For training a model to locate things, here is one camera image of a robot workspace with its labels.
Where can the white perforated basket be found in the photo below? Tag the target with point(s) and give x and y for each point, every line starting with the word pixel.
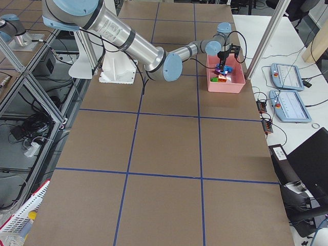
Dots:
pixel 15 230

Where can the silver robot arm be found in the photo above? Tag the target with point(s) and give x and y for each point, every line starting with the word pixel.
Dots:
pixel 158 63

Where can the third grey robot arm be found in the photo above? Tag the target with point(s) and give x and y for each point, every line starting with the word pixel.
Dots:
pixel 14 33

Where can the small blue toy block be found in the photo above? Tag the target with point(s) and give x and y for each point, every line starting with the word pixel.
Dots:
pixel 227 69

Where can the orange sloped toy block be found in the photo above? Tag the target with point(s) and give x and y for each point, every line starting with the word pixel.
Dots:
pixel 222 78

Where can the black laptop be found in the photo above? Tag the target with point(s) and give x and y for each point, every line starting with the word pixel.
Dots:
pixel 309 161

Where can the orange connector board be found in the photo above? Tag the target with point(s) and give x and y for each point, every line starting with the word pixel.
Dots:
pixel 261 106
pixel 267 126

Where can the lower teach pendant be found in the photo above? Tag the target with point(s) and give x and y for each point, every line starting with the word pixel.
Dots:
pixel 288 106

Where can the white power strip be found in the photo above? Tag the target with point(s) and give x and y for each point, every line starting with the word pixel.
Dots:
pixel 34 146

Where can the teach pendant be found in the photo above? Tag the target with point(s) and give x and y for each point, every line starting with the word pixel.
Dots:
pixel 286 77
pixel 288 106

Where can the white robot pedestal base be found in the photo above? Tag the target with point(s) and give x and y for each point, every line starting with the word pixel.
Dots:
pixel 97 57

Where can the upper orange connector board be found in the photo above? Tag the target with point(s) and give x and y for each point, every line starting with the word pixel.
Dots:
pixel 261 106

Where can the lower orange connector board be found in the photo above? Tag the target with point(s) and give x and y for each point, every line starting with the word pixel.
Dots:
pixel 267 126

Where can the purple sloped toy block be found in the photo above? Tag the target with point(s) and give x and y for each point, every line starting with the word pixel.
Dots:
pixel 217 71

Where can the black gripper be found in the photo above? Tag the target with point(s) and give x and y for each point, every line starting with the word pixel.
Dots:
pixel 222 56

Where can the upper teach pendant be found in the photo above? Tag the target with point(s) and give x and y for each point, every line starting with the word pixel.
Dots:
pixel 286 77

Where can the aluminium frame post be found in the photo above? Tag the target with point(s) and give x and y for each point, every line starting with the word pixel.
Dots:
pixel 267 36

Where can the pink plastic box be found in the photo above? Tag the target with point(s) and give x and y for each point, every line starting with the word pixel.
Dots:
pixel 235 81

